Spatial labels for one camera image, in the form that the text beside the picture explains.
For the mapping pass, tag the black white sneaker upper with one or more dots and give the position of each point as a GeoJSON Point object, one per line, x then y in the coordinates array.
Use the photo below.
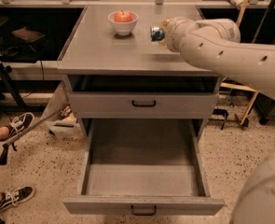
{"type": "Point", "coordinates": [20, 123]}

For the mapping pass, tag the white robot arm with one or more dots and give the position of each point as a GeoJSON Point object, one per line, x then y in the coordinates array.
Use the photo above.
{"type": "Point", "coordinates": [216, 45]}

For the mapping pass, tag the black white sneaker lower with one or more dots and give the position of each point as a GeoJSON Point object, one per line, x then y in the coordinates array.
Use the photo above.
{"type": "Point", "coordinates": [15, 197]}

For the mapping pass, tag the red apple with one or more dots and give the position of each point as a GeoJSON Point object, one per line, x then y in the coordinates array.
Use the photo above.
{"type": "Point", "coordinates": [122, 16]}

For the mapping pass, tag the black middle drawer handle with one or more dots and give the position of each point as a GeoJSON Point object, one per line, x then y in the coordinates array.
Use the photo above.
{"type": "Point", "coordinates": [143, 212]}

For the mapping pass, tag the black top drawer handle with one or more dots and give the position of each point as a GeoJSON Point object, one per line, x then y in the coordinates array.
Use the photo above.
{"type": "Point", "coordinates": [143, 104]}

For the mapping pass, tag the open grey middle drawer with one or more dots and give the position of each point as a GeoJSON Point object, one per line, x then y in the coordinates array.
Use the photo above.
{"type": "Point", "coordinates": [143, 162]}

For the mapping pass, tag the white ceramic bowl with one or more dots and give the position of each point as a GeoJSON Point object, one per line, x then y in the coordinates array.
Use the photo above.
{"type": "Point", "coordinates": [123, 28]}

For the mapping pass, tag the black white sneaker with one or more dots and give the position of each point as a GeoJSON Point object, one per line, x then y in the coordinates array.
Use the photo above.
{"type": "Point", "coordinates": [20, 123]}
{"type": "Point", "coordinates": [15, 197]}

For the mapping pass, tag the grey drawer cabinet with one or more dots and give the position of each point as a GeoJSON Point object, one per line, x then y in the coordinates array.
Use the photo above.
{"type": "Point", "coordinates": [99, 60]}

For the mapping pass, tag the clear plastic bag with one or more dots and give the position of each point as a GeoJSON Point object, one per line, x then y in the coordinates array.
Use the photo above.
{"type": "Point", "coordinates": [60, 117]}

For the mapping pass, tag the black drawer handle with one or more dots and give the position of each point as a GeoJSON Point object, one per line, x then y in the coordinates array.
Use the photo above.
{"type": "Point", "coordinates": [143, 212]}
{"type": "Point", "coordinates": [143, 104]}

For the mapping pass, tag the closed grey top drawer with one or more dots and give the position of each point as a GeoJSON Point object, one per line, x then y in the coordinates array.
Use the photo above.
{"type": "Point", "coordinates": [116, 105]}

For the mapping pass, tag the grey grabber stick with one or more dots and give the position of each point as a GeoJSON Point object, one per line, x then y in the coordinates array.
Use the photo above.
{"type": "Point", "coordinates": [10, 142]}

